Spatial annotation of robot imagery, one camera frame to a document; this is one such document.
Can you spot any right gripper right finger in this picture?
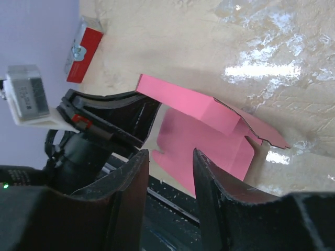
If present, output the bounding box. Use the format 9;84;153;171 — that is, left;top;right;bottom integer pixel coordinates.
193;150;334;250

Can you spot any red white toothpaste box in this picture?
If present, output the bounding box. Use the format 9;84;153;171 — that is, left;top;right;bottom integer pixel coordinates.
64;16;104;84

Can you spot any pink paper box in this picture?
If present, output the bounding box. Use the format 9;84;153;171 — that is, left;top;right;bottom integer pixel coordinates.
136;74;290;195

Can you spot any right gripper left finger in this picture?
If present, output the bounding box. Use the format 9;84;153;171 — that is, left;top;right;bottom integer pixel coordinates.
1;150;149;250

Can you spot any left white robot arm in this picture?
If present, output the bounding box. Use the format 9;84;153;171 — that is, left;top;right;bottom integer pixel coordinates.
1;89;161;195

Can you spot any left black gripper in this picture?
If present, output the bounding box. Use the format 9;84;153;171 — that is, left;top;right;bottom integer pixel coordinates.
57;89;161;147

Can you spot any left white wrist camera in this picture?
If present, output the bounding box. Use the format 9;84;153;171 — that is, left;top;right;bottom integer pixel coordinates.
1;65;78;133

